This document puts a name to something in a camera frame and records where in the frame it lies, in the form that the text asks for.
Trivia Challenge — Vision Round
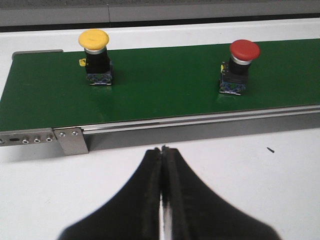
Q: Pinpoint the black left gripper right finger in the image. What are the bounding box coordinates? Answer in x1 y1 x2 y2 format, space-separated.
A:
162 146 280 240

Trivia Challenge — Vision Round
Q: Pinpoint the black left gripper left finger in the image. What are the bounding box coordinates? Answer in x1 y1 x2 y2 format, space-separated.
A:
59 148 162 240

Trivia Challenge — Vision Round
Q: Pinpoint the grey stone counter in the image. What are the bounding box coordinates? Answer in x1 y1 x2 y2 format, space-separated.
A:
0 0 320 27

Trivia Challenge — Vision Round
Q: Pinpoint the dark red mushroom push button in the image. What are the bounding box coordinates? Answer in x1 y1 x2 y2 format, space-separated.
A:
219 39 261 96

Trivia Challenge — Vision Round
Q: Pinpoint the aluminium conveyor frame rail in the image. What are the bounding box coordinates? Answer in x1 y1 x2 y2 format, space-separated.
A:
0 49 320 156

